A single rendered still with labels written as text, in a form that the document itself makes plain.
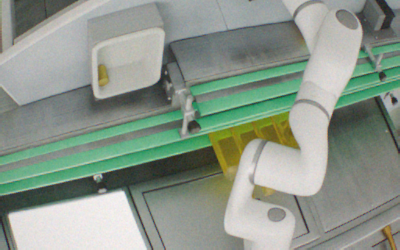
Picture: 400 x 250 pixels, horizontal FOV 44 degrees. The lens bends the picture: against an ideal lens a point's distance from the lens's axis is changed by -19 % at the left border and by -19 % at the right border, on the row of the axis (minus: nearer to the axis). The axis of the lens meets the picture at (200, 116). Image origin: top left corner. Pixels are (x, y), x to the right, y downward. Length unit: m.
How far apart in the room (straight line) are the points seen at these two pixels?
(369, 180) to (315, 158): 0.78
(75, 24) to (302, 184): 0.64
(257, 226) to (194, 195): 0.55
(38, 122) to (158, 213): 0.42
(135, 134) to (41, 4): 0.80
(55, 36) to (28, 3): 0.77
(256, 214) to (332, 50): 0.34
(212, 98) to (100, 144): 0.30
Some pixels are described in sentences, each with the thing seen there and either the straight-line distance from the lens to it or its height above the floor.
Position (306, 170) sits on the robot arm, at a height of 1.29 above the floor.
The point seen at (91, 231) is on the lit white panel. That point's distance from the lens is 1.55.
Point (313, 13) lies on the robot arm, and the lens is 1.24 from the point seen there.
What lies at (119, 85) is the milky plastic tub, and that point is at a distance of 1.46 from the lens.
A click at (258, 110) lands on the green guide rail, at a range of 1.53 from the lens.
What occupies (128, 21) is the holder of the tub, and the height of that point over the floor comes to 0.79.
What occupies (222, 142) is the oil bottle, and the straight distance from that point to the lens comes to 1.51.
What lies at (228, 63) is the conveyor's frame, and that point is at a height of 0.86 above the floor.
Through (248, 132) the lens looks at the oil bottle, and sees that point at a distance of 1.53.
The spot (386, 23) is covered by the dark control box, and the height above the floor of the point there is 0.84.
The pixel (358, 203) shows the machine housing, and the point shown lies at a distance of 1.75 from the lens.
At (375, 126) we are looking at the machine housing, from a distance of 1.91.
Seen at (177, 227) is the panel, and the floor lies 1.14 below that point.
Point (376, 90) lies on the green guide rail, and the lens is 1.83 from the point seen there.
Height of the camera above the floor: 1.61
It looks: 27 degrees down
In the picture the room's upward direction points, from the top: 158 degrees clockwise
